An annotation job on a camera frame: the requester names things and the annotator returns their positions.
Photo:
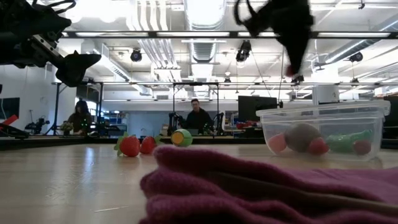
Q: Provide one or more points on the pink toy peach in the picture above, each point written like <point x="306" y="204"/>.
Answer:
<point x="276" y="143"/>

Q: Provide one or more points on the red toy strawberry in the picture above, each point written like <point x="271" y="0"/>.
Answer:
<point x="130" y="146"/>
<point x="148" y="145"/>

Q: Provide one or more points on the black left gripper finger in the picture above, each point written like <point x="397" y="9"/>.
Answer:
<point x="43" y="20"/>
<point x="76" y="68"/>

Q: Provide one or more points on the silver ceiling duct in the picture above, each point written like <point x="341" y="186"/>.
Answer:
<point x="203" y="51"/>

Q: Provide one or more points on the person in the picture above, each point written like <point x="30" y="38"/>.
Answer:
<point x="199" y="121"/>
<point x="81" y="119"/>

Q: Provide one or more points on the brown toy kiwi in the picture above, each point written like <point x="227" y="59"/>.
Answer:
<point x="300" y="135"/>

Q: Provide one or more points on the black ceiling camera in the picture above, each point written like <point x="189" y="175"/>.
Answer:
<point x="356" y="57"/>
<point x="243" y="53"/>
<point x="136" y="56"/>

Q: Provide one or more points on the dark red toy cherry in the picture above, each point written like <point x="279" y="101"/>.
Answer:
<point x="318" y="147"/>
<point x="362" y="147"/>

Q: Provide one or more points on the clear plastic tupperware container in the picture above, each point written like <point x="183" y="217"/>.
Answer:
<point x="342" y="121"/>

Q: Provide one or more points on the white box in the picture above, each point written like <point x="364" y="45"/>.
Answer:
<point x="325" y="95"/>

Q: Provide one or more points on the black monitor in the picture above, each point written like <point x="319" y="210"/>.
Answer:
<point x="256" y="107"/>

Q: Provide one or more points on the black background frame rig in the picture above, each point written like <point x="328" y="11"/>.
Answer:
<point x="196" y="83"/>

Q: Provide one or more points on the purple folded cloth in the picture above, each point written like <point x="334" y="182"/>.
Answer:
<point x="248" y="193"/>

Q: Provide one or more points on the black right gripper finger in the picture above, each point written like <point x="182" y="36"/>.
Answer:
<point x="300" y="49"/>
<point x="287" y="49"/>

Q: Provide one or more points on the dark wall screen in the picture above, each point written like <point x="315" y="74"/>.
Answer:
<point x="9" y="109"/>

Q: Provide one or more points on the green toy pea pod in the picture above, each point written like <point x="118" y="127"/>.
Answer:
<point x="345" y="143"/>

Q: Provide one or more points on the red angled bar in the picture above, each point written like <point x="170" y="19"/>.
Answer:
<point x="9" y="120"/>

